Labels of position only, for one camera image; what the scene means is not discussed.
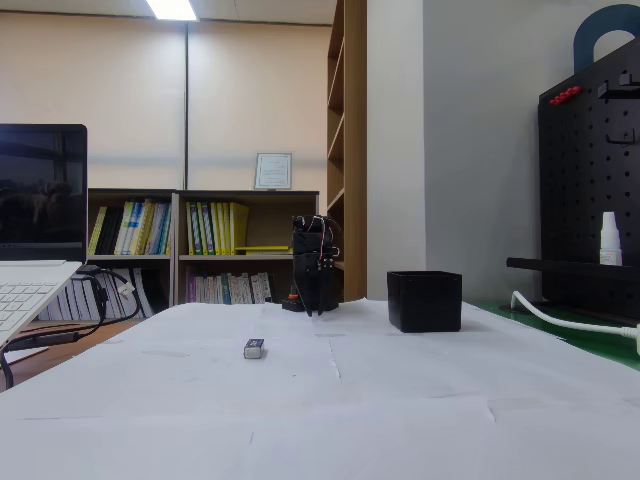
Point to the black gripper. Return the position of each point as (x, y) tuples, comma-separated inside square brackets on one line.
[(310, 264)]

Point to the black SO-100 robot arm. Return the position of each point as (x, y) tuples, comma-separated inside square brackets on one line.
[(305, 240)]

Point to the black open box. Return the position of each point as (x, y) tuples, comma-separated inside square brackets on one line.
[(425, 305)]

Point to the white paper sheet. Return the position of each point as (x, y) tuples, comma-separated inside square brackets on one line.
[(190, 325), (360, 320), (450, 450), (125, 450), (450, 365), (200, 385)]

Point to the flat yellow folder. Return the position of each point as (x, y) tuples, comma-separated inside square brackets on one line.
[(260, 249)]

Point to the low wooden bookshelf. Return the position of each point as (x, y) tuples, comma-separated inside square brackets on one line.
[(130, 258), (275, 220)]

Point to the white eraser blue sleeve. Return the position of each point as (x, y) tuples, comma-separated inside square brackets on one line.
[(254, 350)]

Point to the thick yellow binder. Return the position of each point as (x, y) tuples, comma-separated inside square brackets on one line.
[(239, 225)]

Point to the narrow yellow binder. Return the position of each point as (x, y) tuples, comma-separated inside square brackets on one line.
[(225, 225), (216, 225)]

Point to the green spine book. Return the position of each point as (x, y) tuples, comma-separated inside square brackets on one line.
[(209, 235)]

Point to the framed certificate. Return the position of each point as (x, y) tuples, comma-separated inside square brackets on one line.
[(273, 171)]

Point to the purple book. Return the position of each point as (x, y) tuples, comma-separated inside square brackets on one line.
[(190, 290)]

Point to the tall wooden bookshelf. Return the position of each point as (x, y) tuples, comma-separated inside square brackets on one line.
[(356, 150)]

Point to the black book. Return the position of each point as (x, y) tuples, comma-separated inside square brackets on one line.
[(110, 230)]

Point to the thin yellow book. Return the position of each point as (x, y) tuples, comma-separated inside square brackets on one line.
[(97, 235)]

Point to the black pegboard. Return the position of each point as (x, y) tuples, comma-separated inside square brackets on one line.
[(565, 200)]

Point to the white laptop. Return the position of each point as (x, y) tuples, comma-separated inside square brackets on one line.
[(40, 200)]

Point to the white dropper bottle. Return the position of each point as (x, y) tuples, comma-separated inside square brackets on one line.
[(611, 240)]

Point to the ceiling light panel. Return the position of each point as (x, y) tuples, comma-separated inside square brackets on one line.
[(172, 9)]

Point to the white power strip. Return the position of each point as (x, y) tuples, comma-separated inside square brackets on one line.
[(638, 340)]

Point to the dark blue arch board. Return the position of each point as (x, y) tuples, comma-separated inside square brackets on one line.
[(582, 45)]

